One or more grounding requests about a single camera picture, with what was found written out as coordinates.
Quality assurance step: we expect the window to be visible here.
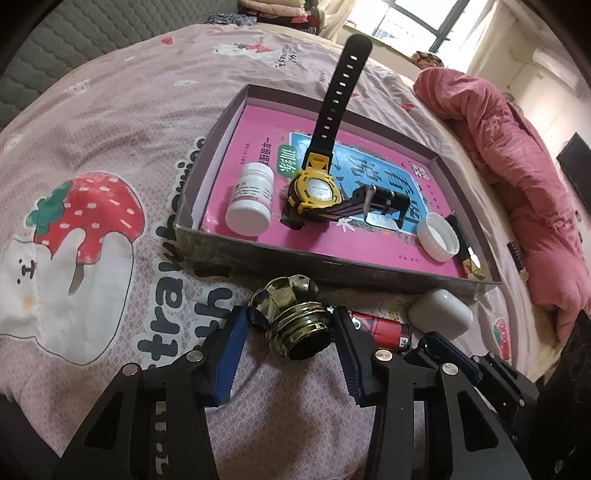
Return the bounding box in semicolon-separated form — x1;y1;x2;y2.
346;0;485;57

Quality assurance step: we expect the pink book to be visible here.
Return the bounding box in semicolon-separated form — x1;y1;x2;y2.
199;104;467;280

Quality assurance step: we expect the grey quilted headboard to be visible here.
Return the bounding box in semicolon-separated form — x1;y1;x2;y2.
0;0;241;136

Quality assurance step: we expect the yellow and black wristwatch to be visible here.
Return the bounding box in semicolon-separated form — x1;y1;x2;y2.
281;33;411;232

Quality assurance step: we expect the dark beaded strap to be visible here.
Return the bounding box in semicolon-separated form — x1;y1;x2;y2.
505;240;530;283

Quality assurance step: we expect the cream curtain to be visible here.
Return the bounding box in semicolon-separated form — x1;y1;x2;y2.
466;0;514;75
318;0;366;43

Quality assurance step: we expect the pink quilt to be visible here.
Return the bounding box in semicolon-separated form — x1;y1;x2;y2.
413;67;591;343

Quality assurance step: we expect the dark slim tube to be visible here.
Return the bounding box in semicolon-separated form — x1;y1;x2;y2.
445;215;488;280

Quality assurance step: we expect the brown patterned cushion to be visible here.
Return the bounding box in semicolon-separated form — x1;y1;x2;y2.
413;50;445;68

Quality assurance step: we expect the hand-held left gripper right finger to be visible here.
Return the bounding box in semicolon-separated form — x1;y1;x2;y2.
331;305;532;480

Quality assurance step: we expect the pile of folded clothes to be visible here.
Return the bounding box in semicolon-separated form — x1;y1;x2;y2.
238;0;333;36

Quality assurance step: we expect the white bottle cap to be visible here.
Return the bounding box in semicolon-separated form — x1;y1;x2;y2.
417;213;461;263

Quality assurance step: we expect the pink strawberry print bedsheet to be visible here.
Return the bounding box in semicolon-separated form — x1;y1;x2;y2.
0;18;550;480

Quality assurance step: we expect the white air conditioner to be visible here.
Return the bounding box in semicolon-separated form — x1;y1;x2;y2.
531;51;579;92

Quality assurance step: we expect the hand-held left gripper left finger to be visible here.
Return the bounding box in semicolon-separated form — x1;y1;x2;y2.
51;305;250;480

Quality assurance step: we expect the gold bottle stopper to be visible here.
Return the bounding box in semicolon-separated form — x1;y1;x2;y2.
248;274;334;362

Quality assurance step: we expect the black television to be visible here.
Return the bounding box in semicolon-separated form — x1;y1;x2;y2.
556;133;591;214

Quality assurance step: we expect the white pill bottle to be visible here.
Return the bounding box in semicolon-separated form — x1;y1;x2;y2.
225;162;275;238

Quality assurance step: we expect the red lighter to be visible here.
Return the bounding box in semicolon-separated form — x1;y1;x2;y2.
348;311;412;354

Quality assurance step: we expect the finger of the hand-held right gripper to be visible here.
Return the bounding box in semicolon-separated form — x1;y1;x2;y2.
416;331;541;419

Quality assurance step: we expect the dark shallow cardboard box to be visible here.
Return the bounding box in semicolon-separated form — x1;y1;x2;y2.
173;84;503;297

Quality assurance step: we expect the white earbuds case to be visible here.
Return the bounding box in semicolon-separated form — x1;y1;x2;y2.
407;288;474;333

